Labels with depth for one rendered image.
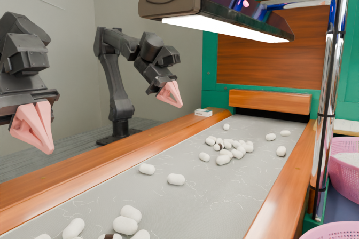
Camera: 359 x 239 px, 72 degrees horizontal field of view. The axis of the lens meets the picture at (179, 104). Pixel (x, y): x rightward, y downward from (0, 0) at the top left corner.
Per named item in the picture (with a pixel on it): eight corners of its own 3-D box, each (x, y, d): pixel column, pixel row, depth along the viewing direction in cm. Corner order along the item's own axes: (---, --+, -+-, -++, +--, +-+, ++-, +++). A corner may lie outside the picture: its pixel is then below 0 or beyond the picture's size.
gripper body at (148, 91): (179, 78, 78) (164, 62, 80) (159, 81, 69) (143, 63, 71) (168, 92, 81) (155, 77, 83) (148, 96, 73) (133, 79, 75)
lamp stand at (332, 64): (218, 208, 52) (225, -17, 44) (248, 172, 69) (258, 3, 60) (320, 246, 42) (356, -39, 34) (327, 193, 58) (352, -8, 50)
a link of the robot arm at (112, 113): (134, 104, 97) (128, 103, 101) (113, 108, 92) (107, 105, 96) (135, 120, 98) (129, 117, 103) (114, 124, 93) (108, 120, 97)
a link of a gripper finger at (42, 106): (72, 134, 38) (43, 92, 41) (22, 148, 32) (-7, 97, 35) (59, 159, 41) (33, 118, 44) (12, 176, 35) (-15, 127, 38)
